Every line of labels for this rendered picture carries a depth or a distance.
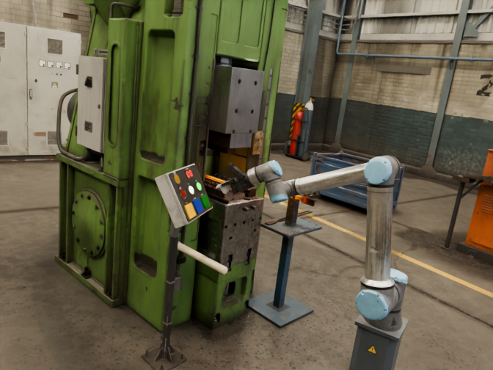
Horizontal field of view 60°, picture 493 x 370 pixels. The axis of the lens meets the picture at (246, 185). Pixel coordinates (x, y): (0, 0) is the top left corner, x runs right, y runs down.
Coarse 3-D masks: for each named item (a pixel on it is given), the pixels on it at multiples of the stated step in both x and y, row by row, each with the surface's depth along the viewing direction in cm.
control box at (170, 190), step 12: (180, 168) 228; (192, 168) 240; (156, 180) 215; (168, 180) 213; (180, 180) 223; (192, 180) 235; (168, 192) 215; (180, 192) 218; (204, 192) 243; (168, 204) 216; (180, 204) 215; (192, 204) 226; (180, 216) 215
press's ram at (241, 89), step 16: (224, 80) 256; (240, 80) 259; (256, 80) 269; (224, 96) 258; (240, 96) 262; (256, 96) 273; (224, 112) 259; (240, 112) 266; (256, 112) 277; (224, 128) 260; (240, 128) 269; (256, 128) 281
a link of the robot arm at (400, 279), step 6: (390, 270) 211; (396, 270) 213; (390, 276) 203; (396, 276) 204; (402, 276) 205; (396, 282) 202; (402, 282) 203; (396, 288) 200; (402, 288) 204; (402, 294) 204; (402, 300) 207; (396, 306) 206
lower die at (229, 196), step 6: (210, 180) 296; (222, 180) 300; (204, 186) 286; (210, 186) 283; (210, 192) 283; (222, 192) 275; (228, 192) 276; (240, 192) 285; (228, 198) 278; (234, 198) 282; (240, 198) 286
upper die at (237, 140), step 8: (208, 136) 278; (216, 136) 273; (224, 136) 268; (232, 136) 265; (240, 136) 271; (248, 136) 277; (216, 144) 274; (224, 144) 269; (232, 144) 267; (240, 144) 273; (248, 144) 279
